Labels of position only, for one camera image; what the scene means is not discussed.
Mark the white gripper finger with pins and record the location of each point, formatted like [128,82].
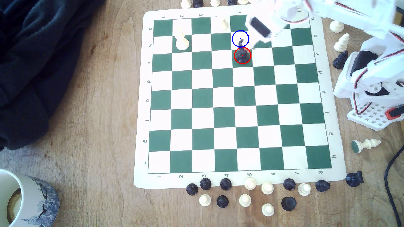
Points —
[262,43]

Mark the slim white chess piece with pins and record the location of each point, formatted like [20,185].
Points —
[224,24]

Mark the white mug with skyline print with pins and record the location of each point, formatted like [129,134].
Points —
[34,201]

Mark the black chess pawn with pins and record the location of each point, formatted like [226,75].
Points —
[222,201]
[322,186]
[192,189]
[289,184]
[288,203]
[205,183]
[225,184]

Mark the black chess bishop piece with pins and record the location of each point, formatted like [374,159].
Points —
[340,60]

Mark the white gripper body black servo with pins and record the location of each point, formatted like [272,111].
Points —
[260,29]

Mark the green white chess board mat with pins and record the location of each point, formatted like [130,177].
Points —
[202,101]

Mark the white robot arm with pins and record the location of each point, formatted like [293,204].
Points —
[344,14]

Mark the black chess king piece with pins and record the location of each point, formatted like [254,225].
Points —
[242,56]

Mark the large white chess piece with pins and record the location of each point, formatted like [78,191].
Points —
[182,43]

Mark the white grid robot base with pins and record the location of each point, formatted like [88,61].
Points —
[372,118]

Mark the white chess queen piece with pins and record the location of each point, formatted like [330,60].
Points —
[336,26]

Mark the white piece with green felt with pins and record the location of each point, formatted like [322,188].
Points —
[366,145]

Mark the white chess bishop piece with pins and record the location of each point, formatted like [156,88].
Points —
[341,43]

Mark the white chess pawn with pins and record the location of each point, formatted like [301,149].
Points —
[267,188]
[268,210]
[245,200]
[250,183]
[304,189]
[205,200]

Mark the red black table clamp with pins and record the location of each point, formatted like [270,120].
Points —
[393,113]

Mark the black chess knight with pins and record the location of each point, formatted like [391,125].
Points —
[354,179]

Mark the dark navy cloth jacket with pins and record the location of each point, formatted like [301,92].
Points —
[34,63]

